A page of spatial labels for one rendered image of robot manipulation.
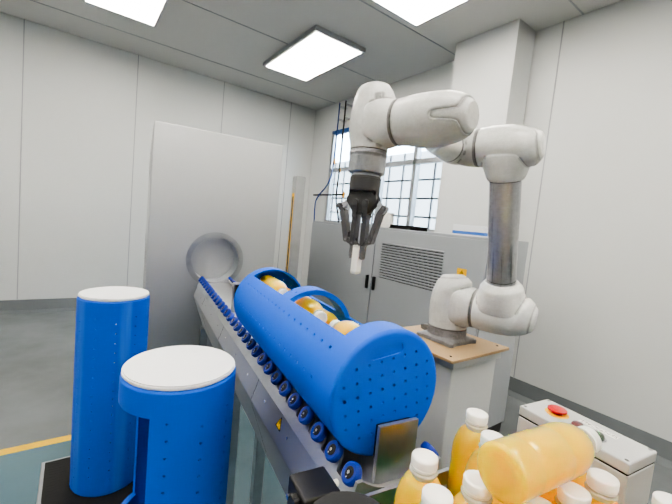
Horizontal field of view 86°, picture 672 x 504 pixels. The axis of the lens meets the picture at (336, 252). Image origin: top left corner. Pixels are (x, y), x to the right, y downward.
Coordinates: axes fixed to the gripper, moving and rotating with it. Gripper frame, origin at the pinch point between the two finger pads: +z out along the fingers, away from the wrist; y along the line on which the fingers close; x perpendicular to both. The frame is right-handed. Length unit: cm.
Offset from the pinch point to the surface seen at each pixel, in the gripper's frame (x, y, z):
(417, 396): -0.1, -18.6, 29.1
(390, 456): 10.7, -16.7, 38.3
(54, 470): -11, 147, 122
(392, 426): 11.1, -16.5, 31.7
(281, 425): 0, 17, 48
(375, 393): 9.6, -11.7, 26.8
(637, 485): 4, -58, 31
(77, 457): -8, 124, 104
